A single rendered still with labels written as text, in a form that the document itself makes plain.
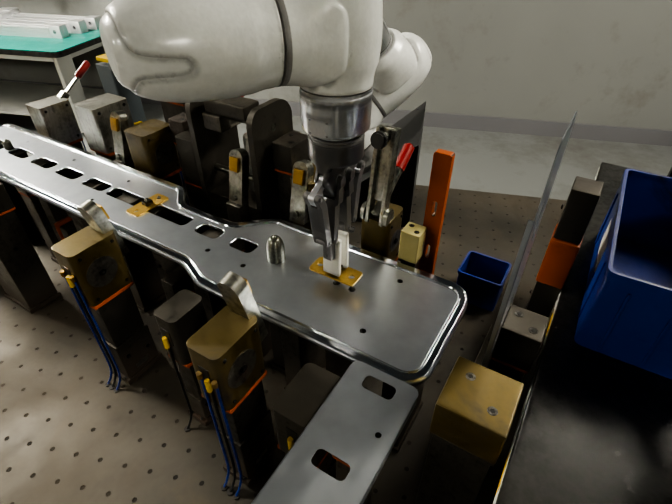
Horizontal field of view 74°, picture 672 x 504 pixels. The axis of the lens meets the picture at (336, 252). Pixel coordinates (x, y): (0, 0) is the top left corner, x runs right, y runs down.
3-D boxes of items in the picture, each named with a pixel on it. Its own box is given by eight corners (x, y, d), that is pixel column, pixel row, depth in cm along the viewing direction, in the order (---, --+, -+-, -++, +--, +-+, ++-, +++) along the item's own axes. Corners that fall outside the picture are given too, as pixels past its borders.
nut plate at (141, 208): (137, 217, 90) (135, 212, 89) (125, 211, 92) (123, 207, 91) (169, 198, 96) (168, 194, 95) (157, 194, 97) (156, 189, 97)
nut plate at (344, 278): (308, 269, 74) (307, 263, 73) (320, 257, 76) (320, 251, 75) (352, 287, 70) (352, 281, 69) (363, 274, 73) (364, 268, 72)
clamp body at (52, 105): (72, 213, 146) (24, 104, 124) (103, 197, 154) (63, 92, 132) (86, 220, 143) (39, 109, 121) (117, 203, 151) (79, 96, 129)
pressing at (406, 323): (-74, 153, 116) (-77, 148, 115) (13, 124, 131) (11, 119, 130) (420, 395, 59) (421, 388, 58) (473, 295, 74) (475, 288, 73)
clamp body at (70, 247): (100, 383, 95) (30, 255, 73) (145, 346, 103) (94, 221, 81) (120, 397, 92) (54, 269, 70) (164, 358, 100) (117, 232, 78)
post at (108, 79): (136, 197, 154) (93, 63, 127) (153, 187, 159) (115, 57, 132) (151, 203, 151) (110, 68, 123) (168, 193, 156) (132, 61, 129)
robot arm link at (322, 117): (283, 89, 53) (287, 136, 57) (349, 103, 49) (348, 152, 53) (324, 69, 59) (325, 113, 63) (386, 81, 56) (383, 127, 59)
